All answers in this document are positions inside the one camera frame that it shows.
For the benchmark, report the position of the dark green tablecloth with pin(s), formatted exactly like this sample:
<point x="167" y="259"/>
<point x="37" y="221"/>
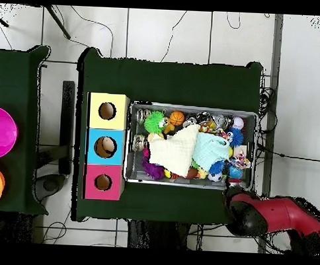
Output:
<point x="164" y="82"/>
<point x="16" y="78"/>

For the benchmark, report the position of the blue spiky ball with eyes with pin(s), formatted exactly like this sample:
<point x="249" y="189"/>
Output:
<point x="236" y="138"/>

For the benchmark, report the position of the multicolour patterned fabric bow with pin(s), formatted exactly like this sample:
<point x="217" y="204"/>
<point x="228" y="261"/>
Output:
<point x="239" y="162"/>

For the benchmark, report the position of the crushed clear bottle blue label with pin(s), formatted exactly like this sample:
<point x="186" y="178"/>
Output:
<point x="233" y="171"/>

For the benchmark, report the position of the grey floor rail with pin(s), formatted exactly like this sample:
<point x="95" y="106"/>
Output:
<point x="277" y="50"/>

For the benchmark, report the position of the cream waffle cloth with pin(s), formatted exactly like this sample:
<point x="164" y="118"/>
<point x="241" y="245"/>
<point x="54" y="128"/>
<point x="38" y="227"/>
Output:
<point x="172" y="151"/>

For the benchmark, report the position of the shallow mesh bin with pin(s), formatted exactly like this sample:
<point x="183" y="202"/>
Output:
<point x="137" y="173"/>

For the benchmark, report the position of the purple spiky ball toy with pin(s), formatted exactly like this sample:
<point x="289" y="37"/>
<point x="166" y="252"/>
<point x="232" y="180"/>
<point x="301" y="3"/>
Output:
<point x="153" y="170"/>

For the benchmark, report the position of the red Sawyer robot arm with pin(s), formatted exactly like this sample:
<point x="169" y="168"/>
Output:
<point x="278" y="214"/>

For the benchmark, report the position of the black upright panel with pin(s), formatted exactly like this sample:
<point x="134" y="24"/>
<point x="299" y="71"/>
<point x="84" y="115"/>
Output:
<point x="67" y="115"/>

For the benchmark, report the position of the wooden box with three holes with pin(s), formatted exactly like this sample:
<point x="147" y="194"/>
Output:
<point x="114" y="154"/>

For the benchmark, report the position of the long black tripod leg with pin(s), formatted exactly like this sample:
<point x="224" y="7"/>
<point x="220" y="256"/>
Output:
<point x="58" y="23"/>

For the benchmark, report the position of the green spiky ball toy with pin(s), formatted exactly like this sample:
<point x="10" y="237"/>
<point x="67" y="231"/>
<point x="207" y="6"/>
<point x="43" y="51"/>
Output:
<point x="153" y="123"/>

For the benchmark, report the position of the grey rounded base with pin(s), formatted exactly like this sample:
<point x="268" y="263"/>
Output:
<point x="50" y="186"/>

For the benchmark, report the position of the short black tripod leg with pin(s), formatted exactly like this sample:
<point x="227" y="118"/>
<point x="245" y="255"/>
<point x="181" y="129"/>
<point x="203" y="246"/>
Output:
<point x="2" y="21"/>

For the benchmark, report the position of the small soccer ball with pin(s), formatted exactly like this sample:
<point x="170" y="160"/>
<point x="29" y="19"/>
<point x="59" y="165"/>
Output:
<point x="215" y="177"/>

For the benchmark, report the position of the orange plush toy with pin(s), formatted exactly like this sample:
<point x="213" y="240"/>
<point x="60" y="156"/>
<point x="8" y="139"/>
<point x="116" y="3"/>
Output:
<point x="168" y="128"/>

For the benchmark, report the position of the pink plastic bowl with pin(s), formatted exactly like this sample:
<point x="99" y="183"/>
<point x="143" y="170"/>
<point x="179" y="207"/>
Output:
<point x="2" y="133"/>

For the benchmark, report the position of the orange toy basketball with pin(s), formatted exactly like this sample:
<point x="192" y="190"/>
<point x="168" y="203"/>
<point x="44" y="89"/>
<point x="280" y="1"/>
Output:
<point x="177" y="118"/>

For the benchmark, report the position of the white toy baseball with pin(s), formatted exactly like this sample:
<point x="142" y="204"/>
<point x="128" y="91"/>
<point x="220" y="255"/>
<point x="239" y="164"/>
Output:
<point x="238" y="123"/>

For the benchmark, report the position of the mint waffle cloth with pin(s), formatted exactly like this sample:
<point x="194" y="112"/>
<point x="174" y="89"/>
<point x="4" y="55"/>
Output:
<point x="212" y="150"/>

